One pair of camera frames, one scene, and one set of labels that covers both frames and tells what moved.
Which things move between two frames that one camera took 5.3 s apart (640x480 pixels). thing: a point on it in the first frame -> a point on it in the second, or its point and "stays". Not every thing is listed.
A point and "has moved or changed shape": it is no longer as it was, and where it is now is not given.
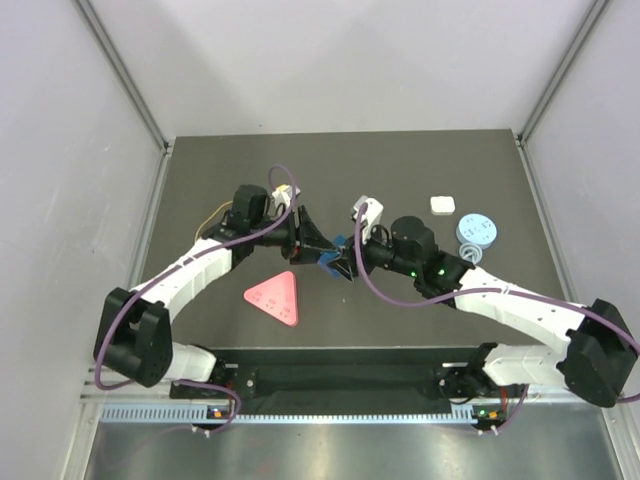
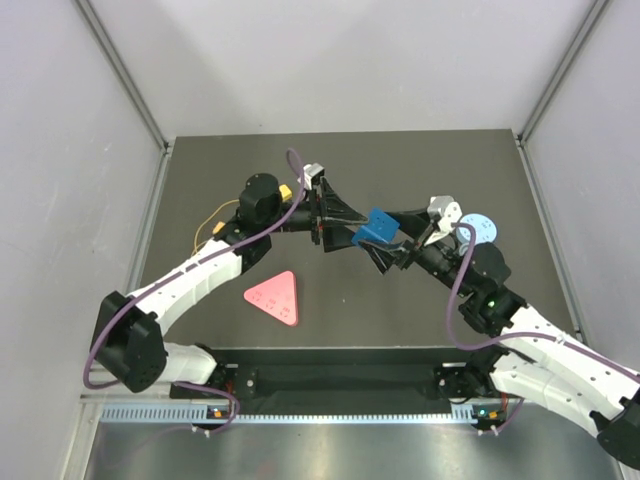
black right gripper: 345,265 -> 387,255
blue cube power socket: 325,257 has moved or changed shape
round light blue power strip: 476,228 stays
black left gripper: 306,242 -> 330,211
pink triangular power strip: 277,296 stays
